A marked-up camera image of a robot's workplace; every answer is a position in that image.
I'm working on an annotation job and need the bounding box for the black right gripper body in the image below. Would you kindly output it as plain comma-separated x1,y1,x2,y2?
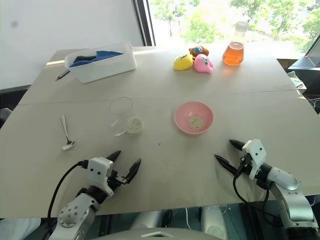
240,153,254,176

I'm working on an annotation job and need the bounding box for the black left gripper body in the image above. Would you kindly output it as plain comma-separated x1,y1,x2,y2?
107,169,130,193

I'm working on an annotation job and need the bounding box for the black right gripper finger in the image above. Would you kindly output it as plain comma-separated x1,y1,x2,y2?
214,154,239,176
228,139,246,151

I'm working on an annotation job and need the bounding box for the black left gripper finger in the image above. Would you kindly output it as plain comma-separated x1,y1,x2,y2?
125,157,142,185
105,150,122,163

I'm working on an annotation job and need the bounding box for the silver metal spoon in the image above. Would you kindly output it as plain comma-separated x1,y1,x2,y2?
60,114,77,152

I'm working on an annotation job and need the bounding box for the clear glass mug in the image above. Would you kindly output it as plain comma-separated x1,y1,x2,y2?
108,96,146,137

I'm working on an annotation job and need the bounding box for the white rounded robot cover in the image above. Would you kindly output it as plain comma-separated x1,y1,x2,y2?
200,205,229,240
129,210,166,231

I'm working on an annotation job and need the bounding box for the pink bowl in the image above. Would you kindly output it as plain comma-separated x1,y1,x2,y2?
174,100,215,136

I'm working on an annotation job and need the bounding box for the grey robot torso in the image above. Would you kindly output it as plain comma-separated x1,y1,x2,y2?
99,226,221,240

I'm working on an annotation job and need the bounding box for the pink plush toy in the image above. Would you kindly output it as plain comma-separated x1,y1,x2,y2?
193,53,215,75

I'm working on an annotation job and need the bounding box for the glass flask with orange liquid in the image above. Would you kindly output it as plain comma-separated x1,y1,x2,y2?
221,20,250,67

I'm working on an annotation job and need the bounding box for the white plastic storage box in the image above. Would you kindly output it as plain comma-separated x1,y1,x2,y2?
64,40,138,84

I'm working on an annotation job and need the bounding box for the dark pen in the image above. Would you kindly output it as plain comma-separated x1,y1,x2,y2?
55,69,71,82

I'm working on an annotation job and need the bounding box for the yellow plush toy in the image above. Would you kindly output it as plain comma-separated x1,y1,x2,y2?
173,53,195,72

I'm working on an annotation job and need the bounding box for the brown plush toy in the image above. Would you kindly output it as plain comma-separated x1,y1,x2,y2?
188,45,210,58

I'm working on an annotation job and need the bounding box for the blue cloth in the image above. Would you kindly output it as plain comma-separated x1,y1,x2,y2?
68,50,124,68

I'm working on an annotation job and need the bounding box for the dark cloth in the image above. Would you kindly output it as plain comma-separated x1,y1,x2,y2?
73,55,98,63

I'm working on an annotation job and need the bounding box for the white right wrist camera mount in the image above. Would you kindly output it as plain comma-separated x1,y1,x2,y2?
241,139,267,181

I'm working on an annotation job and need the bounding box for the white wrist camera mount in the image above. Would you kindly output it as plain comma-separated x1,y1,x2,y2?
241,139,267,181
87,157,115,199

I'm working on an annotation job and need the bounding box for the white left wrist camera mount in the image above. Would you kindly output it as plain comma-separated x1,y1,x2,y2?
87,157,115,199

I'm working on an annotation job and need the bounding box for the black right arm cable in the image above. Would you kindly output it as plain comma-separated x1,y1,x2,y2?
232,156,276,226

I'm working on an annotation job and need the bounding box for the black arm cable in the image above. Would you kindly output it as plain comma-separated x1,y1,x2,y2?
232,156,276,226
47,159,90,219

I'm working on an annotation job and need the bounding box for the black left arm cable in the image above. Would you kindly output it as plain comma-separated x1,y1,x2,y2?
47,159,90,219

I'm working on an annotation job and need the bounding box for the black window frame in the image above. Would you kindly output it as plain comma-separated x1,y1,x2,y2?
135,0,157,47

